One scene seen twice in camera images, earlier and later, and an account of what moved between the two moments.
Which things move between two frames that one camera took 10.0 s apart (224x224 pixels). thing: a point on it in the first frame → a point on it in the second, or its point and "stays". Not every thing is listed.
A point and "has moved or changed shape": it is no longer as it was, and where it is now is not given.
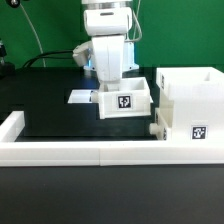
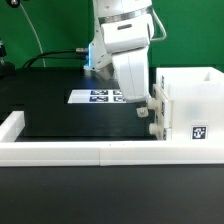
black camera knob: (14, 3) stays
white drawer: (127, 98) → (159, 96)
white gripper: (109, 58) → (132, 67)
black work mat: (80, 122) stays
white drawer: (162, 129) has moved or changed shape
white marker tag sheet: (85, 96) stays
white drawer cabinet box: (197, 94) stays
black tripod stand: (7, 70) stays
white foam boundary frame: (97, 152) stays
